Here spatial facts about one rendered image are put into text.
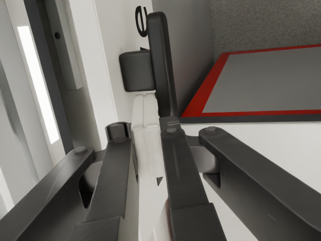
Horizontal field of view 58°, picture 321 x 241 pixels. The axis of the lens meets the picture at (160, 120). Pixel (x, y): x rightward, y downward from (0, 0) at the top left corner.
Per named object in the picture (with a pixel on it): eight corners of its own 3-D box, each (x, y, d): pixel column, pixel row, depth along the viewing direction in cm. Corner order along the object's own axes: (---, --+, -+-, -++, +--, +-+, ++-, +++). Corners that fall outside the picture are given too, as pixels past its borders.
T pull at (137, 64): (166, 10, 19) (161, 11, 18) (179, 116, 22) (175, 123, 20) (118, 17, 20) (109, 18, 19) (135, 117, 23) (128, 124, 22)
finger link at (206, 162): (163, 153, 13) (227, 143, 13) (157, 117, 18) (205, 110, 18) (166, 181, 14) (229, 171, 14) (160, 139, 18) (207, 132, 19)
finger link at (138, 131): (153, 179, 16) (139, 180, 16) (150, 131, 22) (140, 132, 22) (144, 127, 15) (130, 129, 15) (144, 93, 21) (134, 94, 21)
